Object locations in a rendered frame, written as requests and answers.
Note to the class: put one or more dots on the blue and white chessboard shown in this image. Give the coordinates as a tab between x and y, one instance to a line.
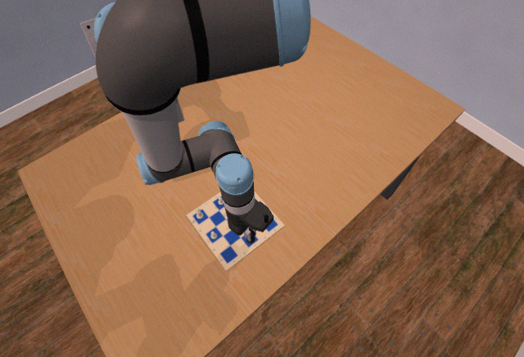
228	247

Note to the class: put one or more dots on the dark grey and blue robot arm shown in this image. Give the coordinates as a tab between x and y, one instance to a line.
147	49

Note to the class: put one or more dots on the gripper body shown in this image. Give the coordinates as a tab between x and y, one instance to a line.
256	215

